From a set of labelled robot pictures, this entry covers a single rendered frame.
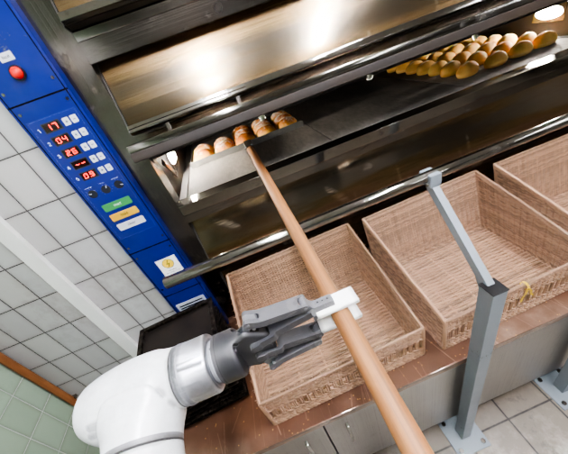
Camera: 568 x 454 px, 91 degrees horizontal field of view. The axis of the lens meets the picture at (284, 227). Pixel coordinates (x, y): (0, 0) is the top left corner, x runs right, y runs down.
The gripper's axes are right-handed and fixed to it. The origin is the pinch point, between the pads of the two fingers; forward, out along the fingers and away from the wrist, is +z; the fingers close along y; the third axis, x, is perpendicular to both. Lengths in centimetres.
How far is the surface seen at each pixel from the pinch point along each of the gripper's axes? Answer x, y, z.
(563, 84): -67, 13, 127
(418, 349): -16, 57, 25
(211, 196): -64, 2, -20
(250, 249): -27.2, 2.1, -11.5
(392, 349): -15, 49, 16
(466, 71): -81, -2, 94
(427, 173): -28.0, 1.6, 37.0
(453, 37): -50, -22, 61
